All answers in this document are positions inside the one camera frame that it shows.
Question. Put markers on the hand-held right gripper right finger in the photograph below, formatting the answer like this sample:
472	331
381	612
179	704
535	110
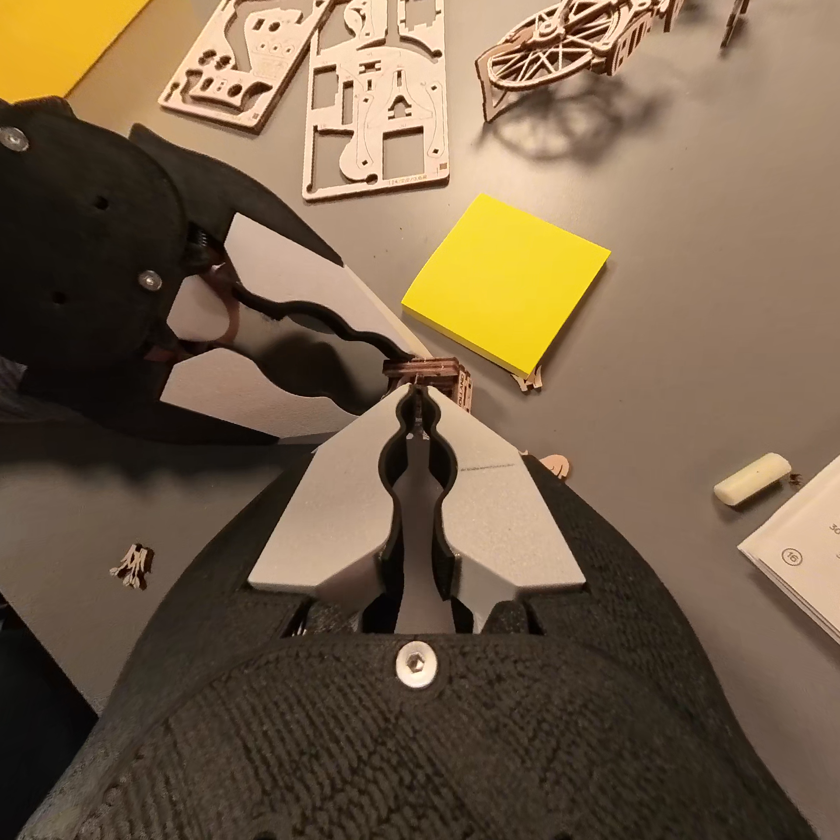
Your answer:
505	525

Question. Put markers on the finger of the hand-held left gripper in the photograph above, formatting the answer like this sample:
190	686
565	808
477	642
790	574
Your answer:
308	275
249	400

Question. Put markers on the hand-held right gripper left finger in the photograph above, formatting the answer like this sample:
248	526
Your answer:
328	518

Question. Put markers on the small wooden figure piece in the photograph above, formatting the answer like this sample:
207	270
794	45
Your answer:
559	467

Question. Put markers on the small wooden crate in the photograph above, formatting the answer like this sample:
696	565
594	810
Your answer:
453	377

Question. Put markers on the person's left forearm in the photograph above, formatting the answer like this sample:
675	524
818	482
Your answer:
13	380

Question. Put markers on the wooden bicycle model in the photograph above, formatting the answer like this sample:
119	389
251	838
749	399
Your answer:
571	52

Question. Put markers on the person's left hand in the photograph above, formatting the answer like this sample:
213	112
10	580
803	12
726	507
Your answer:
228	321

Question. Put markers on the small flat wooden part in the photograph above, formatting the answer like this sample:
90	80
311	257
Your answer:
528	380

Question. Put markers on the wooden cut-out sheet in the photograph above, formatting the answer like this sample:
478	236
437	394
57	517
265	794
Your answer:
420	144
262	85

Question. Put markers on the yellow paper sheet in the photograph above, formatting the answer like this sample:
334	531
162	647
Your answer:
52	39

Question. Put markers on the yellow sticky note pad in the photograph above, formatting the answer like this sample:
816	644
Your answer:
505	282

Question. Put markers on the pale wax stick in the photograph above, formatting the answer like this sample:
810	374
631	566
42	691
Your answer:
751	479

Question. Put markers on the instruction booklet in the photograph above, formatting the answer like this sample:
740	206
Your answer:
807	558

